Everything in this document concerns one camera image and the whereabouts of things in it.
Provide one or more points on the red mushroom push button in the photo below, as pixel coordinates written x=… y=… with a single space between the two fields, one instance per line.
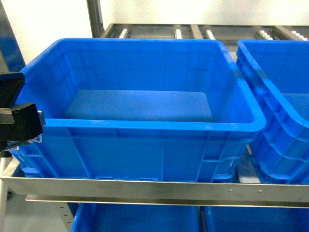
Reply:
x=16 y=145

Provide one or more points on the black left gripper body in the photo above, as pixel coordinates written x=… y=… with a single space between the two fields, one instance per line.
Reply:
x=17 y=122

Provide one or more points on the steel roller shelf rack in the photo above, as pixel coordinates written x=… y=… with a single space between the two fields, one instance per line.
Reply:
x=155 y=20

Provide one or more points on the lower left blue crate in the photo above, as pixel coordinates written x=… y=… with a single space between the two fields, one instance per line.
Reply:
x=95 y=217

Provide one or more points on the blue plastic crate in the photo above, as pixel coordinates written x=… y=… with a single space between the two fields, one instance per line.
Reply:
x=138 y=109
x=277 y=73

